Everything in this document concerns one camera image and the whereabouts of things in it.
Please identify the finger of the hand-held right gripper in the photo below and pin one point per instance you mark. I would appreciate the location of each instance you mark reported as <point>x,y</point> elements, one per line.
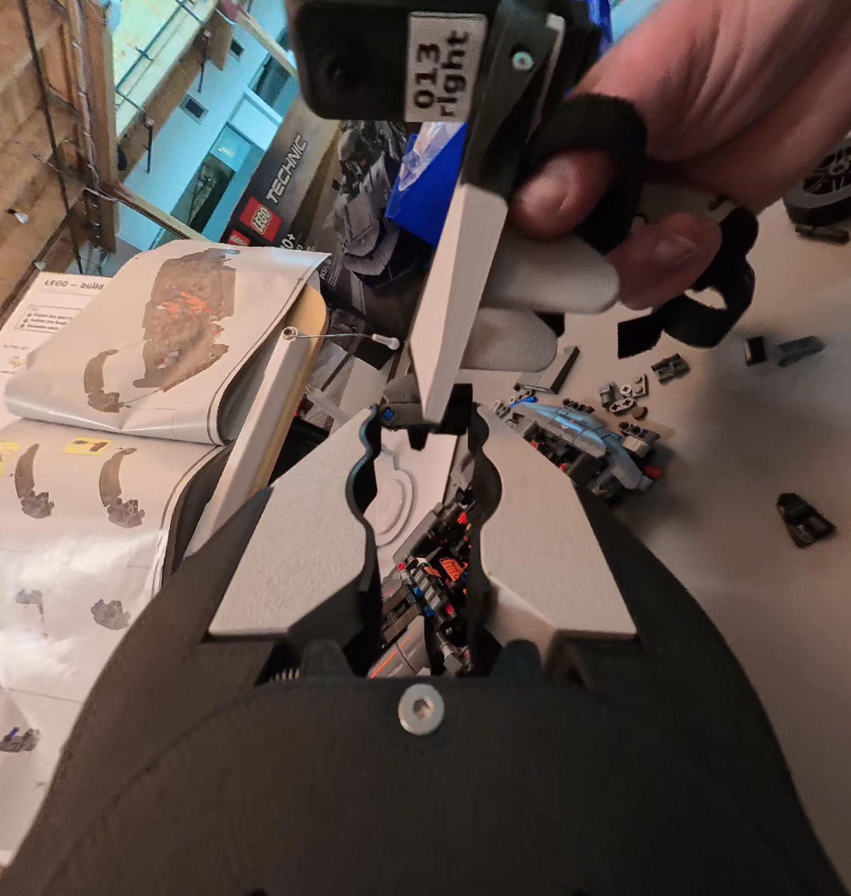
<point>453,294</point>

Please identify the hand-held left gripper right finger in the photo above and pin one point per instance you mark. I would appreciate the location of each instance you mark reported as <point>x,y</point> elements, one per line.
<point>558,560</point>

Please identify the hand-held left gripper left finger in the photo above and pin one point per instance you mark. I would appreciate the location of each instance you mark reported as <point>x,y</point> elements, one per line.
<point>292,560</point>

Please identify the small black lego assembly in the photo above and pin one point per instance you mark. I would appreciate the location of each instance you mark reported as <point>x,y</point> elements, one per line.
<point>401,399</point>

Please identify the black lego set box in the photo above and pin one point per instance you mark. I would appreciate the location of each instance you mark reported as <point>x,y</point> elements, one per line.
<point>359,231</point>

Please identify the dark grey lego panel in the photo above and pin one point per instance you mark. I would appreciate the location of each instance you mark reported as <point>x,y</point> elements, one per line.
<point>555,371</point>

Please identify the grey lego car section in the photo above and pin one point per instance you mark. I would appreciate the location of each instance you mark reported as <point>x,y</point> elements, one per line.
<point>586,434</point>

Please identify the grey lego plate with holes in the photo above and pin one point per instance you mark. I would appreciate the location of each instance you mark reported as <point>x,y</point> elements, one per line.
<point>627,407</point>

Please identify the grey lego connector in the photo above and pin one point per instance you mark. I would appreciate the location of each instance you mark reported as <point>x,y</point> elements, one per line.
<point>609,397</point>

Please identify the light grey small lego plate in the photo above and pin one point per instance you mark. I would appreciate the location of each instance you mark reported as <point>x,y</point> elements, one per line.
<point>638,385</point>

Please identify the lego instruction booklet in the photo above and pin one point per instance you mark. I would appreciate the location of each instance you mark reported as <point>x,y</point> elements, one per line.
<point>61,560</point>

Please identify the black lego wedge piece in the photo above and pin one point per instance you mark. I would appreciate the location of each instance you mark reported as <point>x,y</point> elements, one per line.
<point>803,521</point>

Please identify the grey lego slope piece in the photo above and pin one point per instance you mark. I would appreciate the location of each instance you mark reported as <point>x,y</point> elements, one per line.
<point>800,351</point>

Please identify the black lego tyre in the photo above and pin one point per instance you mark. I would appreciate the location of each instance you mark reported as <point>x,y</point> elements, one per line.
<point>828,175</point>

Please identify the person's right hand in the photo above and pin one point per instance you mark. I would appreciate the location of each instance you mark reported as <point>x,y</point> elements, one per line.
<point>733,91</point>

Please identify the blue storage bin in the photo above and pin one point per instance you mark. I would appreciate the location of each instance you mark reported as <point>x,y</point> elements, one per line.
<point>425,203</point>

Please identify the clear plastic bags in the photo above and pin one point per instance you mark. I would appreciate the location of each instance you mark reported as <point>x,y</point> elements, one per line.
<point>418,150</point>

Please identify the white book stand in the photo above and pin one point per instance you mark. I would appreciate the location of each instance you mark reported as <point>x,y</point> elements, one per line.
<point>275,402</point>

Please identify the printed task sheet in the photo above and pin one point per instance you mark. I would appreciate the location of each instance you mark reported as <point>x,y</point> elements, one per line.
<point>47,315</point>

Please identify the small black lego bracket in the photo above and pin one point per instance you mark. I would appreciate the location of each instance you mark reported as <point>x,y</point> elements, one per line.
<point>755,351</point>

